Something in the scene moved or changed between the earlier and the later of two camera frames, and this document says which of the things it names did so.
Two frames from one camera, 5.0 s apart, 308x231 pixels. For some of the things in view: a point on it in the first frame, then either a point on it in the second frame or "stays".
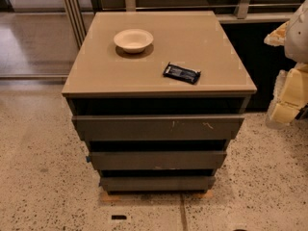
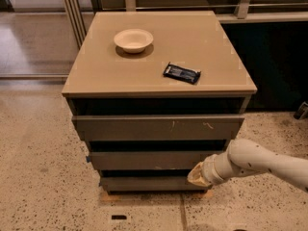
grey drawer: [156, 161] stays
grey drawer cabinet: [157, 97] stays
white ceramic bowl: [133, 40] stays
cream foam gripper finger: [290, 94] → [195, 175]
